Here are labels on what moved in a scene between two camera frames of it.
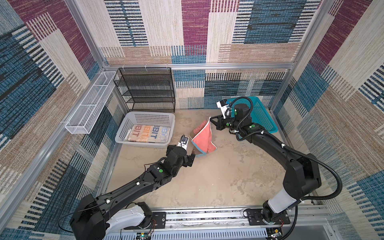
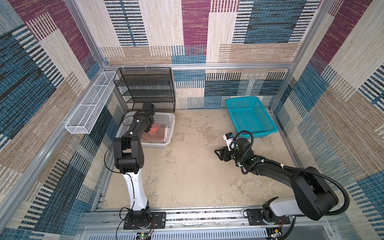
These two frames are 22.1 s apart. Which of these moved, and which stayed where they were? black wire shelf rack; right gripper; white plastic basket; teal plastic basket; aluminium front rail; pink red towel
Moved: right gripper; pink red towel
Stayed: aluminium front rail; white plastic basket; black wire shelf rack; teal plastic basket
